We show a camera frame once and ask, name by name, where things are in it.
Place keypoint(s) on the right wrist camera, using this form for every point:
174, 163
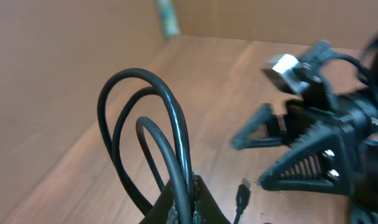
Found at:
280, 71

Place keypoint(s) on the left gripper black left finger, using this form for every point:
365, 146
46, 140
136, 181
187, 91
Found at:
164, 210

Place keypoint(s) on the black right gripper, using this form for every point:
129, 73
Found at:
333, 138

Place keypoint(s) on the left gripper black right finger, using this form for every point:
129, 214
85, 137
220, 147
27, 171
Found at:
206, 210

